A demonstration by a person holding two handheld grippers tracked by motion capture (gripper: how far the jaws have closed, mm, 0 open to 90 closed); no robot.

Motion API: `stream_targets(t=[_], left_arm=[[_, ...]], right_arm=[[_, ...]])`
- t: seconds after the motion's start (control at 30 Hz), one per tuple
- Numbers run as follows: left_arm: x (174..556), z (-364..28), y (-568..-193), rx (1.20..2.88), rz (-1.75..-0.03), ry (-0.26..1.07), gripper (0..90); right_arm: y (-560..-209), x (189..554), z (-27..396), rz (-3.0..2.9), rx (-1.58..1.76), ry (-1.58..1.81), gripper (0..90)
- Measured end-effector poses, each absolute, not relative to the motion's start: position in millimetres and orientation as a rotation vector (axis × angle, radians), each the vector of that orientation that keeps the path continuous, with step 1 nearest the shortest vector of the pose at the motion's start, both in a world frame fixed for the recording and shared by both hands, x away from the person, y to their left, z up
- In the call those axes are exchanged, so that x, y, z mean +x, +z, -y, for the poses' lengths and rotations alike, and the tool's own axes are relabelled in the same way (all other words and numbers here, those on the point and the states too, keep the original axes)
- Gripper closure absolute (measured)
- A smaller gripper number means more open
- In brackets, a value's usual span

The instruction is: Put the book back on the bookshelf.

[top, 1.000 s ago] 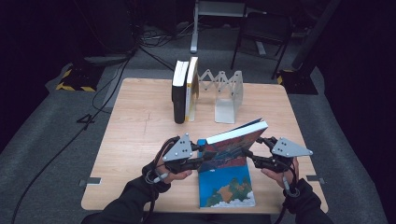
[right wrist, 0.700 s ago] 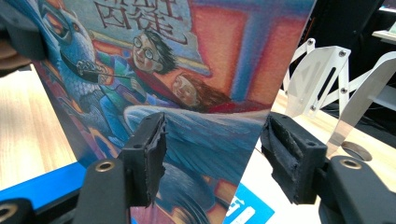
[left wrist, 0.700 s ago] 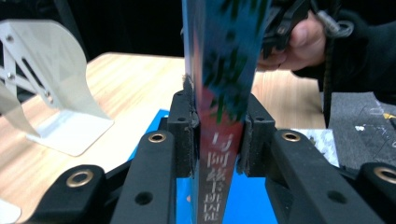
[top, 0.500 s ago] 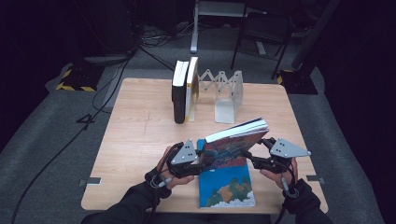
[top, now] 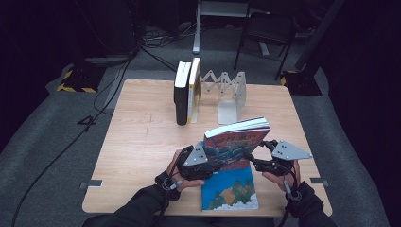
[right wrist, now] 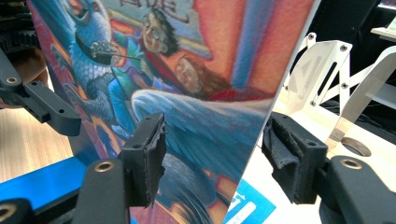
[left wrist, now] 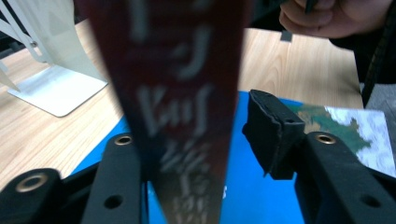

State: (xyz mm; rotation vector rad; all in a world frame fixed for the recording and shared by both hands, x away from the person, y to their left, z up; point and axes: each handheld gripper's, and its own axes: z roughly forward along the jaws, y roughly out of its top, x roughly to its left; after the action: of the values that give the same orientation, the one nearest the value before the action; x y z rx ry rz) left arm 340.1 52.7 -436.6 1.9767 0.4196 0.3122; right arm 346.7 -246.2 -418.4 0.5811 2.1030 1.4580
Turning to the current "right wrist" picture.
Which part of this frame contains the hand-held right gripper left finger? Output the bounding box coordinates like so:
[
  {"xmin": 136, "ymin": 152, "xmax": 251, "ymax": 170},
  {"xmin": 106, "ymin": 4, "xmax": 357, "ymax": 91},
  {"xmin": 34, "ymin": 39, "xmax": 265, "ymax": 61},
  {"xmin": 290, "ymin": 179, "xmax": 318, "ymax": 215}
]
[{"xmin": 118, "ymin": 112, "xmax": 167, "ymax": 208}]

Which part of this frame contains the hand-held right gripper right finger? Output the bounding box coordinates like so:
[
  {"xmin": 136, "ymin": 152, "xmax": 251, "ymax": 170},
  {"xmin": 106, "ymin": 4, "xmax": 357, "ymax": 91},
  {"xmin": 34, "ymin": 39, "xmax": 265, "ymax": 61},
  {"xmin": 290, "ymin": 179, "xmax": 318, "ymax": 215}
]
[{"xmin": 261, "ymin": 111, "xmax": 330, "ymax": 205}]

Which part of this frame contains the blue and white book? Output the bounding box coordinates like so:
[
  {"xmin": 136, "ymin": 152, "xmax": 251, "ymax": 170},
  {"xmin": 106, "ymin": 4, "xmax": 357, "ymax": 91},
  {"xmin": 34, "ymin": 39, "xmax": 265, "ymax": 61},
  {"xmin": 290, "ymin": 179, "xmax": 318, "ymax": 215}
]
[{"xmin": 0, "ymin": 155, "xmax": 278, "ymax": 224}]

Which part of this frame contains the white expandable book rack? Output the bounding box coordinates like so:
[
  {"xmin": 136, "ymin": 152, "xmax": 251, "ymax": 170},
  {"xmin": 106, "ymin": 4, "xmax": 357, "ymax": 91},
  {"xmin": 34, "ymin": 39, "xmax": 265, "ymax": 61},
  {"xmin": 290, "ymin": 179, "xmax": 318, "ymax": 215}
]
[{"xmin": 274, "ymin": 31, "xmax": 396, "ymax": 175}]

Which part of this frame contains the colourful illustrated book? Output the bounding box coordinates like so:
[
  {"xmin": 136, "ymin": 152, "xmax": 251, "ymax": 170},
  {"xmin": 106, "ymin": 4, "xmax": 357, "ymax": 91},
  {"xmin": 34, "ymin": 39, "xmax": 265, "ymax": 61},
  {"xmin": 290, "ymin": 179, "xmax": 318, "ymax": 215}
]
[{"xmin": 26, "ymin": 0, "xmax": 321, "ymax": 224}]

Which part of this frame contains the black chair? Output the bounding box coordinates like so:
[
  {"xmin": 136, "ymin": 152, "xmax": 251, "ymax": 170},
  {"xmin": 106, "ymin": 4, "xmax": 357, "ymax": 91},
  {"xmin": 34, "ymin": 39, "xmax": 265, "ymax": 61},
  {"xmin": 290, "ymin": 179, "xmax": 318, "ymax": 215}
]
[{"xmin": 306, "ymin": 0, "xmax": 396, "ymax": 78}]

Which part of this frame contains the white metal desk stand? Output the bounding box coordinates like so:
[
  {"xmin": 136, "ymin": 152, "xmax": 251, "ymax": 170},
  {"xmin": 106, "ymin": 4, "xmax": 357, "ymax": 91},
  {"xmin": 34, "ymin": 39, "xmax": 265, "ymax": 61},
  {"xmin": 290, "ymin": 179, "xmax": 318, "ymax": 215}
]
[{"xmin": 370, "ymin": 15, "xmax": 396, "ymax": 43}]

